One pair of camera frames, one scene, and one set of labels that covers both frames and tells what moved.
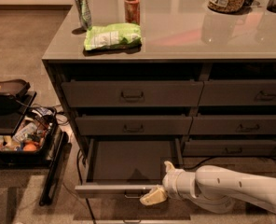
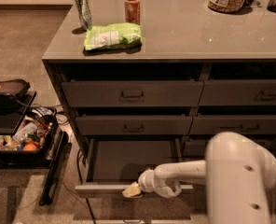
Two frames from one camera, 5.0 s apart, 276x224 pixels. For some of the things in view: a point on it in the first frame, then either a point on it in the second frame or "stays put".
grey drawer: x=124 y=167 stays put
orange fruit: x=29 y=147 stays put
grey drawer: x=133 y=93 stays put
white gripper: x=170 y=181 → x=146 y=181
